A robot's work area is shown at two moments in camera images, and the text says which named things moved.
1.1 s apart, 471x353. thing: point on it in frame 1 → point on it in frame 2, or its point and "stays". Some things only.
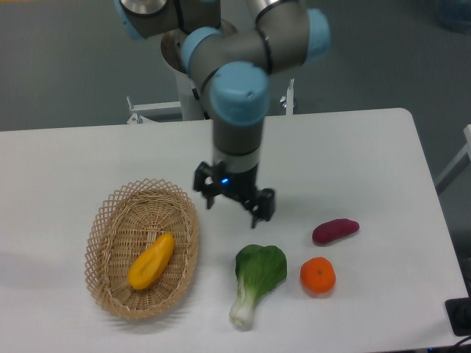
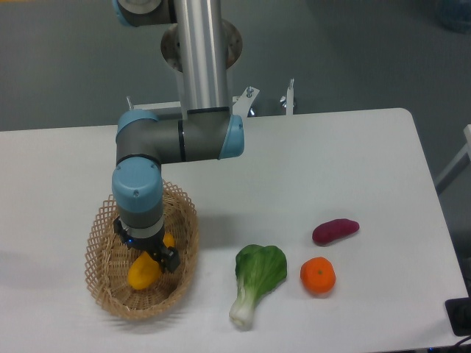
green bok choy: [259, 271] stays
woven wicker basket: [128, 220] stays
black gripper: [211, 181] → [149, 244]
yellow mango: [151, 262] stays
